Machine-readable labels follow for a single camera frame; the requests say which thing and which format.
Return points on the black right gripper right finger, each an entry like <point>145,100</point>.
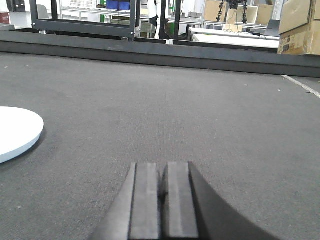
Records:
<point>193,210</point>

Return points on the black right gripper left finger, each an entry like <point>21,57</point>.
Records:
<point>135,212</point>

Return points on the white round disc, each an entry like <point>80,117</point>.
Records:
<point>20,129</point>

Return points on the white background table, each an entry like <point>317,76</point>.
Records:
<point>232,39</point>

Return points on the black metal rack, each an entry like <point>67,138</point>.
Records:
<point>111,18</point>

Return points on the cardboard box stack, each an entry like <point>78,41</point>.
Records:
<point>299,28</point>

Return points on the black metal frame rail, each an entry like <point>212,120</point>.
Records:
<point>184,54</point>

